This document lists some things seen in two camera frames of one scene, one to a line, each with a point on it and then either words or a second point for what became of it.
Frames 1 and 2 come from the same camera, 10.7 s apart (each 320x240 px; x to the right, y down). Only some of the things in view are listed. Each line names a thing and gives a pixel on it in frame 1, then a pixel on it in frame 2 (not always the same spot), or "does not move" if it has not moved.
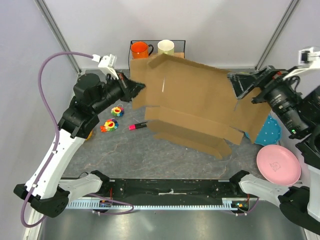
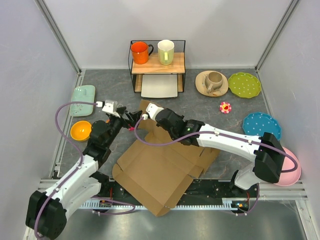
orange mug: (141, 50) does not move
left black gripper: (130, 89) → (133, 117)
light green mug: (166, 46) does not move
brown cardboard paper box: (195, 107) → (158, 167)
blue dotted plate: (270, 132) does not move
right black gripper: (269, 78) → (179, 116)
